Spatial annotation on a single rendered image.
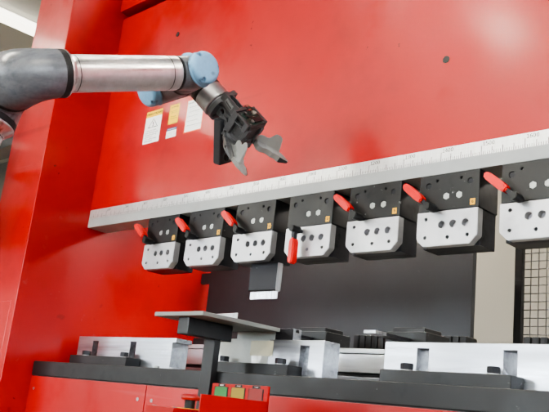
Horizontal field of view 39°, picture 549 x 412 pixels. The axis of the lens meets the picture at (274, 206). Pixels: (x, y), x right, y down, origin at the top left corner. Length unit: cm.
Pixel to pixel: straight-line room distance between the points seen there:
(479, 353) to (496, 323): 290
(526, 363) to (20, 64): 111
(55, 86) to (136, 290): 144
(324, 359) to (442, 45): 79
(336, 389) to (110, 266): 132
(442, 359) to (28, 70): 100
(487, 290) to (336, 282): 212
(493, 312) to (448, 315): 225
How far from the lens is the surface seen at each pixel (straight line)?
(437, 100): 185
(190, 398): 164
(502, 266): 459
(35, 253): 266
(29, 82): 154
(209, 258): 221
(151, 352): 236
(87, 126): 283
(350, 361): 217
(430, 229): 175
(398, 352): 175
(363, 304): 250
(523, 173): 168
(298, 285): 270
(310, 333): 221
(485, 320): 458
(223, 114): 186
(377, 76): 199
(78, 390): 242
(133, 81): 164
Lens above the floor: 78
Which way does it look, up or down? 15 degrees up
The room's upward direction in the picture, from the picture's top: 6 degrees clockwise
